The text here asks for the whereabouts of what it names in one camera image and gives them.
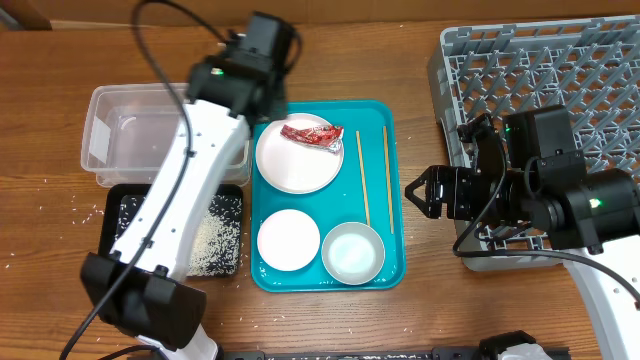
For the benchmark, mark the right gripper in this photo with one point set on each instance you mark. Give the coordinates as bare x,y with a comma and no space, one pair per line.
457,204

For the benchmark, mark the red snack wrapper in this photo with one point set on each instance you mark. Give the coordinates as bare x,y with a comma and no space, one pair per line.
325,137

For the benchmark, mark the small white plate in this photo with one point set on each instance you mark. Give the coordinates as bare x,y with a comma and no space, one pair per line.
288,240

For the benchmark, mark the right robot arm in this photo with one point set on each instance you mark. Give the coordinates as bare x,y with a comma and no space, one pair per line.
528,194

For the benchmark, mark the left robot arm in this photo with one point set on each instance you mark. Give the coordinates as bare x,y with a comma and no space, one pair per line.
139,285

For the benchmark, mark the grey dishwasher rack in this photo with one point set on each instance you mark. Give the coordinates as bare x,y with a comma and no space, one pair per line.
589,66

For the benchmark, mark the grey bowl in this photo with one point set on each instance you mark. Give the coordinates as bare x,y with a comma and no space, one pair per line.
353,253

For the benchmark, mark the right wooden chopstick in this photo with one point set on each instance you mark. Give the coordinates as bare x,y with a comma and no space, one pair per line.
388,180

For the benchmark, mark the wooden chopstick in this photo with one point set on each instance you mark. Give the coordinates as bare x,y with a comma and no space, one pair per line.
363,178
388,180

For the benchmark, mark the teal plastic tray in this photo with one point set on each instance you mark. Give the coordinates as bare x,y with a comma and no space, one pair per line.
340,201

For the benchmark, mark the left wooden chopstick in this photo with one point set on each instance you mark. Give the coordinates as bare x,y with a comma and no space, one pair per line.
363,178

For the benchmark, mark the large white plate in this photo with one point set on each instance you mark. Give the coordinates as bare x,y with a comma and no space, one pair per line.
292,167

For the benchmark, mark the spilled rice pile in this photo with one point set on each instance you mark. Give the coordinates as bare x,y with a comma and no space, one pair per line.
216,251

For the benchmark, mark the black rectangular tray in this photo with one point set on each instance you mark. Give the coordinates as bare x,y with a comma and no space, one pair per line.
122,204

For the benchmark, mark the clear plastic bin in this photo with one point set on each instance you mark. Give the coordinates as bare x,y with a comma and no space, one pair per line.
135,133

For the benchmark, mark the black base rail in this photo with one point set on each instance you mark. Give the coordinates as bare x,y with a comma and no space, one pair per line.
511,345

